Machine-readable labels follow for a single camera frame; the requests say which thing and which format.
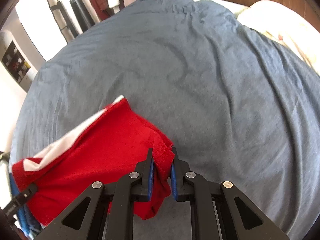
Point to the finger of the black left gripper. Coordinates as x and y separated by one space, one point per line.
18 201

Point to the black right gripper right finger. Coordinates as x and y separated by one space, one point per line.
219 210

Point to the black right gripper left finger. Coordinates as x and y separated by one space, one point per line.
104 211

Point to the red and white pants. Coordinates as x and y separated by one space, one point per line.
105 147

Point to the grey bed blanket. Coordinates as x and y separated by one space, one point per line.
236 104

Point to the black rolled tubes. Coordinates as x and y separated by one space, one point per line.
82 15

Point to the cream pillow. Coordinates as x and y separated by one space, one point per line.
280 24

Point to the wall poster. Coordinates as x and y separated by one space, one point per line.
15 63

